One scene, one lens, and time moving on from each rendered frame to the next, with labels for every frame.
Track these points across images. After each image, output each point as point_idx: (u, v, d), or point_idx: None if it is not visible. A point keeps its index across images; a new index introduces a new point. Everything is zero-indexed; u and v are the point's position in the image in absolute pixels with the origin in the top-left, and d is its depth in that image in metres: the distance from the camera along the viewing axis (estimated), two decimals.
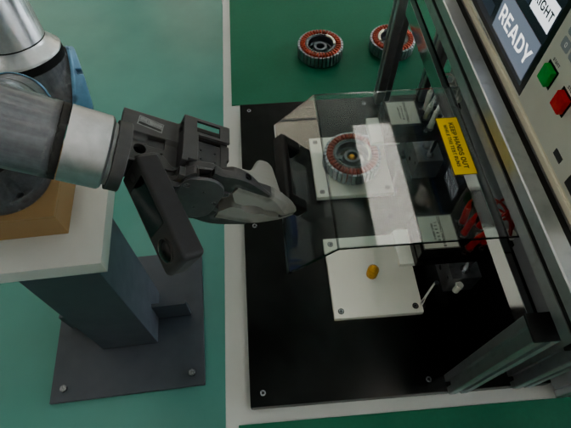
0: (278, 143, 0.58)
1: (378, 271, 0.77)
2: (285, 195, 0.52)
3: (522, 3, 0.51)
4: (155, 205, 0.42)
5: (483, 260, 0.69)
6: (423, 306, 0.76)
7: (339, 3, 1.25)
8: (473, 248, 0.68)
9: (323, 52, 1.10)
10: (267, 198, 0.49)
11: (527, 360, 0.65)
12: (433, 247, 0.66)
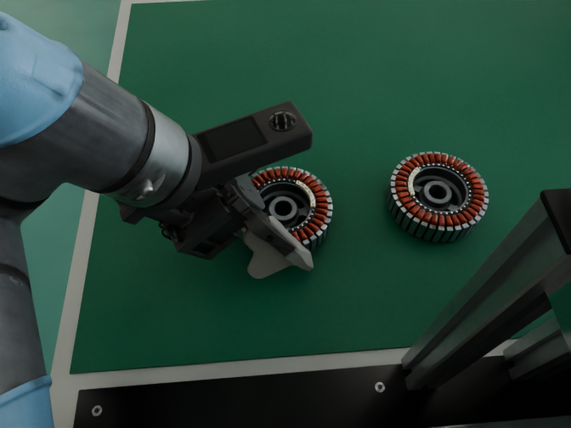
0: None
1: None
2: None
3: None
4: (232, 123, 0.40)
5: None
6: None
7: (327, 93, 0.65)
8: None
9: (287, 229, 0.49)
10: None
11: None
12: None
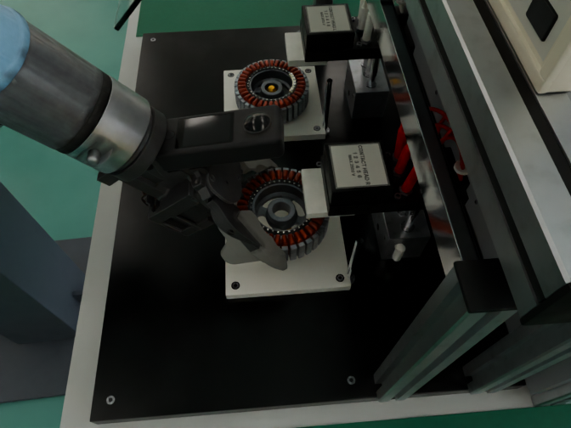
0: None
1: None
2: None
3: None
4: (213, 115, 0.41)
5: (426, 208, 0.48)
6: (352, 278, 0.55)
7: None
8: (411, 189, 0.46)
9: (274, 230, 0.50)
10: None
11: (487, 352, 0.44)
12: (351, 185, 0.45)
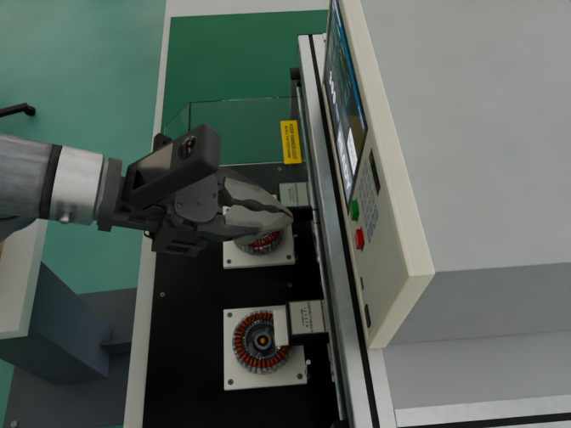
0: (155, 139, 0.76)
1: (267, 343, 0.83)
2: (271, 201, 0.54)
3: (345, 138, 0.58)
4: (160, 149, 0.45)
5: None
6: (308, 375, 0.83)
7: (271, 62, 1.32)
8: None
9: (257, 357, 0.81)
10: (255, 186, 0.53)
11: None
12: (301, 332, 0.72)
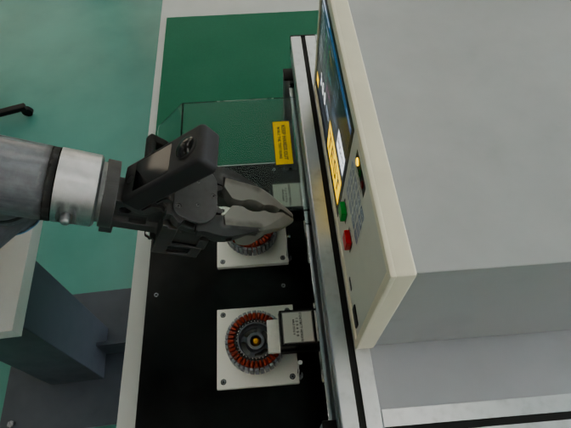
0: (148, 140, 0.76)
1: (260, 343, 0.84)
2: (272, 201, 0.54)
3: (334, 139, 0.58)
4: (158, 150, 0.45)
5: None
6: (301, 376, 0.83)
7: (266, 63, 1.32)
8: None
9: (250, 357, 0.81)
10: (255, 187, 0.53)
11: None
12: (292, 341, 0.77)
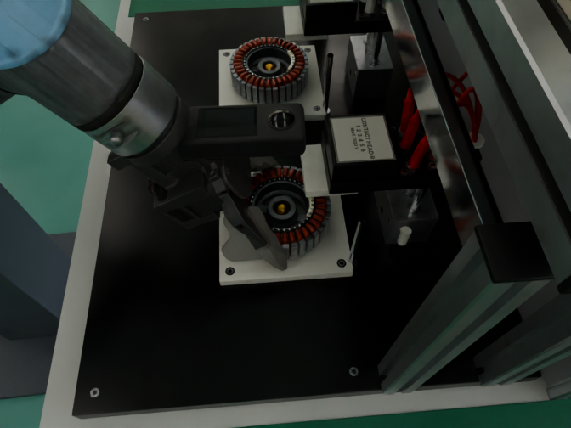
0: None
1: (288, 213, 0.52)
2: None
3: None
4: (235, 108, 0.41)
5: (435, 185, 0.44)
6: (354, 264, 0.52)
7: None
8: (419, 165, 0.43)
9: (274, 228, 0.49)
10: None
11: (501, 340, 0.41)
12: (353, 159, 0.41)
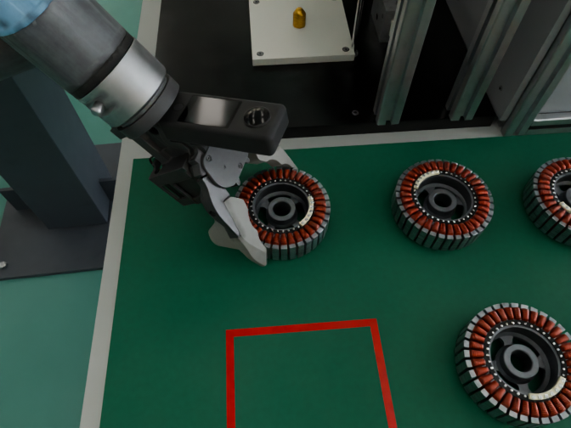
0: None
1: (304, 14, 0.67)
2: None
3: None
4: (223, 99, 0.42)
5: None
6: (355, 52, 0.67)
7: None
8: None
9: (263, 225, 0.50)
10: None
11: (462, 64, 0.56)
12: None
